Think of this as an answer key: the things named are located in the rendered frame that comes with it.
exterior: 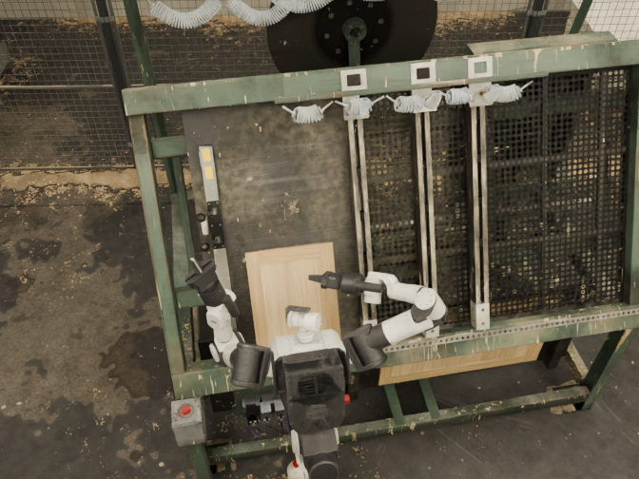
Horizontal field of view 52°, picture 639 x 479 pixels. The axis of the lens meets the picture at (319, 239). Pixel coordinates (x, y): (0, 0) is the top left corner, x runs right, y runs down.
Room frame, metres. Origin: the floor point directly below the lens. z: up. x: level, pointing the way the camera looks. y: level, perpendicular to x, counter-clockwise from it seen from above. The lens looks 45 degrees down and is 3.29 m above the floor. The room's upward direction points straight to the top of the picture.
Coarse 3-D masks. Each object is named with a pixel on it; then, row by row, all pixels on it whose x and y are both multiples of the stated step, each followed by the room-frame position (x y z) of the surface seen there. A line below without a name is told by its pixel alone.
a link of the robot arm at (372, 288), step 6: (360, 276) 1.64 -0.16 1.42; (354, 282) 1.61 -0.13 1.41; (360, 282) 1.59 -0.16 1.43; (366, 282) 1.59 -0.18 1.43; (372, 282) 1.61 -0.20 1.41; (378, 282) 1.61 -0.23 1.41; (354, 288) 1.60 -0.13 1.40; (360, 288) 1.58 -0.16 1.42; (366, 288) 1.57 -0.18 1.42; (372, 288) 1.57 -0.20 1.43; (378, 288) 1.57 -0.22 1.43; (354, 294) 1.59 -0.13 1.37; (360, 294) 1.61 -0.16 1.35; (366, 294) 1.58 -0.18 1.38; (372, 294) 1.58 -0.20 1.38; (378, 294) 1.58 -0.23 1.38; (366, 300) 1.57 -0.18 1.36; (372, 300) 1.56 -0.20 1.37; (378, 300) 1.57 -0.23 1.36
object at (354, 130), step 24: (360, 72) 2.22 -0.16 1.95; (360, 96) 2.06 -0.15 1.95; (360, 120) 2.16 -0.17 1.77; (360, 144) 2.11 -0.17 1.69; (360, 168) 2.06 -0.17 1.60; (360, 192) 2.04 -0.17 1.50; (360, 216) 1.96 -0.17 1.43; (360, 240) 1.90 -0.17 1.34; (360, 264) 1.85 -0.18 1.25; (360, 312) 1.77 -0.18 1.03
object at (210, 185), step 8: (200, 152) 2.04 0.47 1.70; (208, 184) 1.97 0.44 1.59; (216, 184) 1.98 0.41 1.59; (208, 192) 1.96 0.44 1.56; (216, 192) 1.96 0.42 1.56; (208, 200) 1.94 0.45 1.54; (216, 200) 1.95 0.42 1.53; (224, 248) 1.85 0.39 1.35; (216, 256) 1.83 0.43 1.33; (224, 256) 1.83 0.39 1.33; (216, 264) 1.81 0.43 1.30; (224, 264) 1.81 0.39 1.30; (224, 272) 1.79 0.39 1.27; (224, 280) 1.77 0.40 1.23; (224, 288) 1.76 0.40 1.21; (232, 320) 1.69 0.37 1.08; (232, 328) 1.67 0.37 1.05
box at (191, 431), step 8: (184, 400) 1.39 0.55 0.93; (192, 400) 1.39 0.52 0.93; (200, 400) 1.39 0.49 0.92; (176, 408) 1.36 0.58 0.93; (200, 408) 1.36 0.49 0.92; (176, 416) 1.32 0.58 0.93; (192, 416) 1.32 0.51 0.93; (200, 416) 1.32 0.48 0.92; (176, 424) 1.28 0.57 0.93; (184, 424) 1.29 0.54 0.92; (192, 424) 1.29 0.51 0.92; (200, 424) 1.29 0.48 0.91; (176, 432) 1.27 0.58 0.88; (184, 432) 1.28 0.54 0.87; (192, 432) 1.29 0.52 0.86; (200, 432) 1.29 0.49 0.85; (176, 440) 1.28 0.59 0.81; (184, 440) 1.28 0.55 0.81; (192, 440) 1.28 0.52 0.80; (200, 440) 1.29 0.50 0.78
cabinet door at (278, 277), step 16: (256, 256) 1.86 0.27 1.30; (272, 256) 1.87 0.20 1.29; (288, 256) 1.87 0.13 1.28; (304, 256) 1.88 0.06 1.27; (320, 256) 1.89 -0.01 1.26; (256, 272) 1.82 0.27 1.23; (272, 272) 1.83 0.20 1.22; (288, 272) 1.84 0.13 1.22; (304, 272) 1.85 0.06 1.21; (320, 272) 1.85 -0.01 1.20; (256, 288) 1.79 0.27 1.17; (272, 288) 1.79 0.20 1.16; (288, 288) 1.80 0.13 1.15; (304, 288) 1.81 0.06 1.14; (320, 288) 1.82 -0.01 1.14; (256, 304) 1.75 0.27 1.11; (272, 304) 1.76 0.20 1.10; (288, 304) 1.76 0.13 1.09; (304, 304) 1.77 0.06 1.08; (320, 304) 1.78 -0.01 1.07; (336, 304) 1.78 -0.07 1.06; (256, 320) 1.71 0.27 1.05; (272, 320) 1.72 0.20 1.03; (336, 320) 1.75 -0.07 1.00; (256, 336) 1.67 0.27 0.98; (272, 336) 1.68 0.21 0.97
